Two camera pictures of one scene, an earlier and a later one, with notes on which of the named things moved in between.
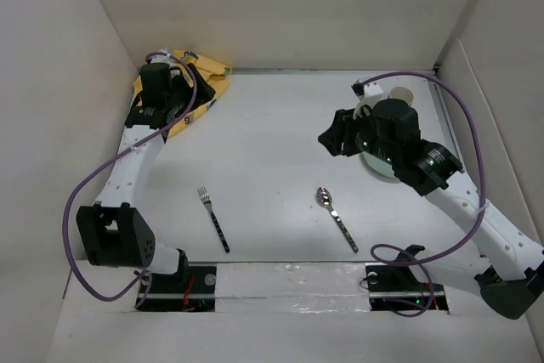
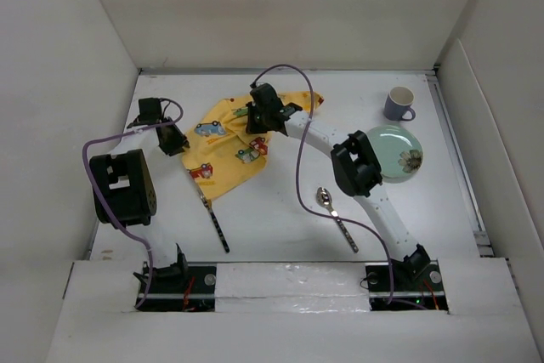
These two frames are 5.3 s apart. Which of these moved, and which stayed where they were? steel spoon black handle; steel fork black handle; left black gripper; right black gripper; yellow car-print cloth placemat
Moved: right black gripper; yellow car-print cloth placemat; left black gripper
Stayed: steel fork black handle; steel spoon black handle
